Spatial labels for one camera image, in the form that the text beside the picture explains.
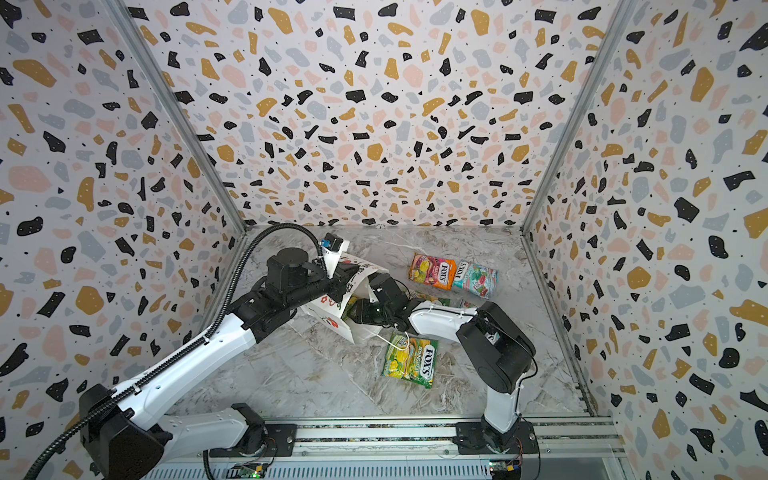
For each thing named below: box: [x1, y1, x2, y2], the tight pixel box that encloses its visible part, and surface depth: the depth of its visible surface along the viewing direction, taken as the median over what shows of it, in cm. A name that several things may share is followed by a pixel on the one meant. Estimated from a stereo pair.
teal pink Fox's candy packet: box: [452, 260, 499, 299], surface depth 105 cm
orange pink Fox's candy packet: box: [408, 253, 457, 291], surface depth 108 cm
